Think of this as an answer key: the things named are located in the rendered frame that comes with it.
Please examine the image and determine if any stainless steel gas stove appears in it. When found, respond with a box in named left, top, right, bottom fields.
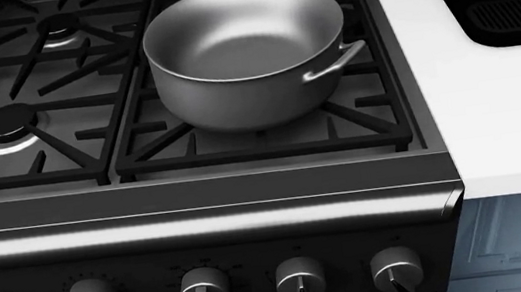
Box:
left=0, top=0, right=478, bottom=292

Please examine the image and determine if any black round gas burner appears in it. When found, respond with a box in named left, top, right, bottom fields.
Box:
left=0, top=100, right=42, bottom=138
left=34, top=11, right=81, bottom=40

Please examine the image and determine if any silver metal cooking pot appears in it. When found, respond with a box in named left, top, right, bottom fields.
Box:
left=135, top=0, right=377, bottom=145

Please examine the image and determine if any black cast iron grate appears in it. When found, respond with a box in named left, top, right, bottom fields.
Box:
left=0, top=0, right=179, bottom=191
left=92, top=0, right=416, bottom=184

